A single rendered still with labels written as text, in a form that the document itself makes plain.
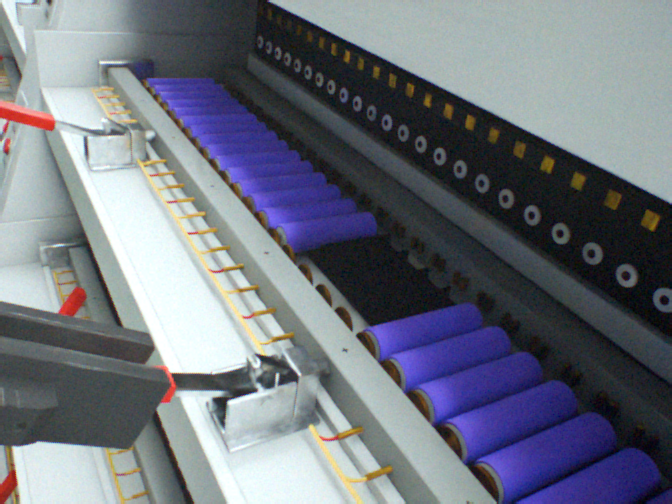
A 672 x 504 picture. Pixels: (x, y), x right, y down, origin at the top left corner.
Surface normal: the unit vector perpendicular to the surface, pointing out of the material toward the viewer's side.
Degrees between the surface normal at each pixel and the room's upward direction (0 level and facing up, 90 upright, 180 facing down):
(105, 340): 90
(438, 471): 20
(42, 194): 90
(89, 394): 90
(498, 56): 110
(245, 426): 90
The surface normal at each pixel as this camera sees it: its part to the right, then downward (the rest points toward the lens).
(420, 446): 0.14, -0.85
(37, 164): 0.49, 0.51
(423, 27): -0.86, 0.15
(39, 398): 0.55, -0.81
